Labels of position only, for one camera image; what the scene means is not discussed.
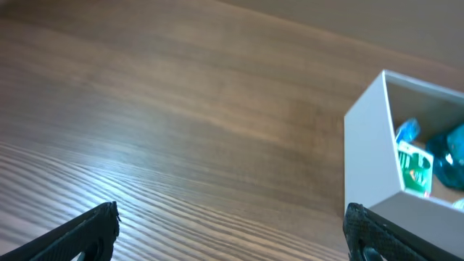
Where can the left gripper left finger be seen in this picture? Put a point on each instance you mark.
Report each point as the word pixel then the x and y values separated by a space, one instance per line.
pixel 88 237

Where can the white cardboard box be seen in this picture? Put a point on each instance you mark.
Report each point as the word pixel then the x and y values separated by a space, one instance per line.
pixel 372 174

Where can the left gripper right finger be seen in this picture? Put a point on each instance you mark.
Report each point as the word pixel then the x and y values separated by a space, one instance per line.
pixel 371 237

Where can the white lotion tube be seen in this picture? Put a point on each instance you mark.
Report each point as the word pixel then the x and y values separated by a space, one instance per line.
pixel 459 204

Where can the green Dettol soap bar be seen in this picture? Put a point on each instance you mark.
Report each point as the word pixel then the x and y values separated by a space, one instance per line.
pixel 417 168

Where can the blue mouthwash bottle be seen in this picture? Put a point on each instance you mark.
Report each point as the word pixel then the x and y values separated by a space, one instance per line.
pixel 447 149

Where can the blue white toothbrush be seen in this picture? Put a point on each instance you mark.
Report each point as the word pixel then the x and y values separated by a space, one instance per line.
pixel 408 131

